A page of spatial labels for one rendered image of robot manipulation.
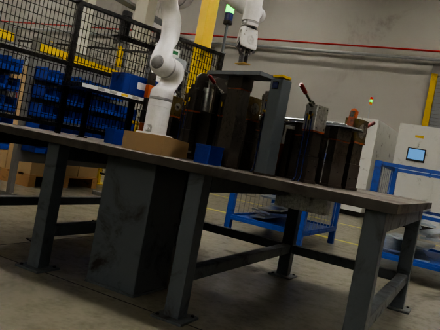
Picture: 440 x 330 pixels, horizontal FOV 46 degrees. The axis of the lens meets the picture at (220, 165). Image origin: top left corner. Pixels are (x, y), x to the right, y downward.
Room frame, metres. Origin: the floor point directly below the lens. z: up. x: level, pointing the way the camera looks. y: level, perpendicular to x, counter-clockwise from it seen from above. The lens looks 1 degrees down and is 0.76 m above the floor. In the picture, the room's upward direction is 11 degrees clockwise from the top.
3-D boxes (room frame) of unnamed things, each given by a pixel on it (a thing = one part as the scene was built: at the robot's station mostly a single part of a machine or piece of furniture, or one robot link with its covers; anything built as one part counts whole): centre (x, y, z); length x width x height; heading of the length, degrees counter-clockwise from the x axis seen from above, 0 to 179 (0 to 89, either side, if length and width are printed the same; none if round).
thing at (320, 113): (2.39, -0.39, 0.88); 0.12 x 0.07 x 0.36; 134
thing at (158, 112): (2.66, 0.36, 0.88); 0.19 x 0.19 x 0.18
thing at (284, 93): (2.35, -0.21, 0.92); 0.08 x 0.08 x 0.44; 44
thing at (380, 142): (11.48, -3.33, 1.22); 2.40 x 0.54 x 2.45; 150
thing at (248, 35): (2.54, -0.02, 1.35); 0.10 x 0.07 x 0.11; 129
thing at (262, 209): (5.39, -0.78, 0.48); 1.20 x 0.80 x 0.95; 152
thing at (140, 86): (3.45, 0.65, 1.10); 0.30 x 0.17 x 0.13; 135
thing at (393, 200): (3.12, 0.13, 0.68); 2.56 x 1.61 x 0.04; 63
